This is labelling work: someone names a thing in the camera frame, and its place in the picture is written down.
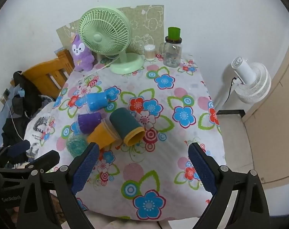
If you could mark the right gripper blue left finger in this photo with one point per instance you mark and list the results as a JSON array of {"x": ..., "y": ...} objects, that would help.
[{"x": 36, "y": 208}]

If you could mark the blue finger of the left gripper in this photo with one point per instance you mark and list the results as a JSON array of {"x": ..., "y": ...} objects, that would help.
[
  {"x": 45, "y": 162},
  {"x": 18, "y": 149}
]

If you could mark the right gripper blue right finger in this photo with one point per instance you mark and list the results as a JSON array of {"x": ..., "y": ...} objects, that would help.
[{"x": 250, "y": 209}]

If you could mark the teal fuzzy cup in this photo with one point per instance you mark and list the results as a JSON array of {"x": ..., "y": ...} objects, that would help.
[{"x": 76, "y": 145}]

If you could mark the blue fuzzy cup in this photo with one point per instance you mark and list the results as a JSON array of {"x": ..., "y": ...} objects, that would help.
[{"x": 96, "y": 101}]

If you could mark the purple fuzzy cup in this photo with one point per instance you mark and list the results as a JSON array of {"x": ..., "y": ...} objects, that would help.
[{"x": 86, "y": 123}]

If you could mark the orange fuzzy cup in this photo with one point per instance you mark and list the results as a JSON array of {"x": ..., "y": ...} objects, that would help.
[{"x": 103, "y": 135}]

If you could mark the dark teal yellow-rim cup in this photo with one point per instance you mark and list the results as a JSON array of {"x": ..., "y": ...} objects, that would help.
[{"x": 127, "y": 127}]

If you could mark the white printed t-shirt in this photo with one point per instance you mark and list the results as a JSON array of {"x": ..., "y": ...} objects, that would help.
[{"x": 39, "y": 131}]

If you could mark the pile of dark clothes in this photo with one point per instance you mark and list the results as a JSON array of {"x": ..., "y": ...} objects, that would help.
[{"x": 24, "y": 106}]

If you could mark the wooden chair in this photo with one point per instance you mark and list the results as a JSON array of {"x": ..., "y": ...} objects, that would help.
[{"x": 47, "y": 78}]

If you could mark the floral tablecloth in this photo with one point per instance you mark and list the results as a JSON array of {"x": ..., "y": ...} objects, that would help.
[{"x": 153, "y": 179}]

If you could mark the purple plush toy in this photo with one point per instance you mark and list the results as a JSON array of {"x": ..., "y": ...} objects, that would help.
[{"x": 82, "y": 55}]

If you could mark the white floor fan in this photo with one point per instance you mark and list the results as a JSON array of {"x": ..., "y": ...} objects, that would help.
[{"x": 251, "y": 84}]

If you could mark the green desk fan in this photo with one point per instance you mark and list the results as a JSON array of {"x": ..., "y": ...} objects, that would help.
[{"x": 107, "y": 32}]

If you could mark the small glass candle jar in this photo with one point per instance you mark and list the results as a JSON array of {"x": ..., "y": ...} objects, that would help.
[{"x": 149, "y": 52}]

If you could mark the glass jar green lid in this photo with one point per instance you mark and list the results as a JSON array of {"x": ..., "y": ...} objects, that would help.
[{"x": 171, "y": 49}]

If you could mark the beige patterned board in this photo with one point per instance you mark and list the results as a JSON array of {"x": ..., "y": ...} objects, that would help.
[{"x": 146, "y": 21}]

